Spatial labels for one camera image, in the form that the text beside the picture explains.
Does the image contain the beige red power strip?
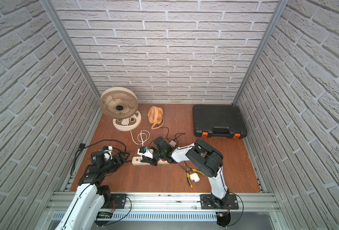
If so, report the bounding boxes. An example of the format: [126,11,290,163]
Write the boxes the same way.
[131,155,173,166]

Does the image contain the white fan power cable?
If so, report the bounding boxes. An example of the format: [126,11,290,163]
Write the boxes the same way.
[123,119,150,150]

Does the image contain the black cable with pink adapter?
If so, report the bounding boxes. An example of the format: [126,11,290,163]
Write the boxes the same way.
[159,126,186,148]

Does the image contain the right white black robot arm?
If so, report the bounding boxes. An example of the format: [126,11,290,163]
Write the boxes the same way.
[137,137,229,204]

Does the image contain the white pipe elbow fitting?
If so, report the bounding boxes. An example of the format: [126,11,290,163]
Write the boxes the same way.
[189,173,200,183]

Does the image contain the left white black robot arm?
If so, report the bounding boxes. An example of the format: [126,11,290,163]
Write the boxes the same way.
[56,149,130,230]

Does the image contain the small orange desk fan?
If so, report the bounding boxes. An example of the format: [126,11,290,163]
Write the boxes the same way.
[148,106,164,130]

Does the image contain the large beige desk fan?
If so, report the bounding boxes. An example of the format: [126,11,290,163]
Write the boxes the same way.
[99,87,142,132]

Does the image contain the left small circuit board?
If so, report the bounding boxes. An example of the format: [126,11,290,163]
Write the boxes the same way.
[96,212,113,221]

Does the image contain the black plastic tool case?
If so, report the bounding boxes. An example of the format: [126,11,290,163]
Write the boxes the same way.
[192,104,248,139]

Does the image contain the right small round controller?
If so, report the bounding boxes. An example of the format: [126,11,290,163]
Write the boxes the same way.
[216,212,231,228]

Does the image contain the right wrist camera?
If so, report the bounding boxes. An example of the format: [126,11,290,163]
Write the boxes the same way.
[137,146,154,159]

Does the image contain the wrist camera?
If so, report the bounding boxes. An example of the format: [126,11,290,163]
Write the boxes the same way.
[101,146,113,162]
[137,146,154,159]

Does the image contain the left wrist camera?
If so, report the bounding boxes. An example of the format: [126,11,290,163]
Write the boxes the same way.
[101,146,113,162]

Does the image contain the yellow handled pliers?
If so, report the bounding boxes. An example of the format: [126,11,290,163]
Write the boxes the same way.
[180,163,204,188]

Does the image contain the black power strip cord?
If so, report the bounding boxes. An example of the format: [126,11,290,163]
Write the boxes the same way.
[70,139,133,176]

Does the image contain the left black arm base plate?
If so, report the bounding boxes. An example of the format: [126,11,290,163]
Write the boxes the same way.
[88,193,127,209]

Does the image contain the aluminium front frame rail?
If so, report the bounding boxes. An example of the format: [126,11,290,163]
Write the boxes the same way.
[45,192,281,212]

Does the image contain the white slotted cable duct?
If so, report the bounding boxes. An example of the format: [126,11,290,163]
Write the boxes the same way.
[52,212,218,222]

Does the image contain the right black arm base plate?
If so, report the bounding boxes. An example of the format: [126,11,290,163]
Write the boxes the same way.
[200,194,239,210]

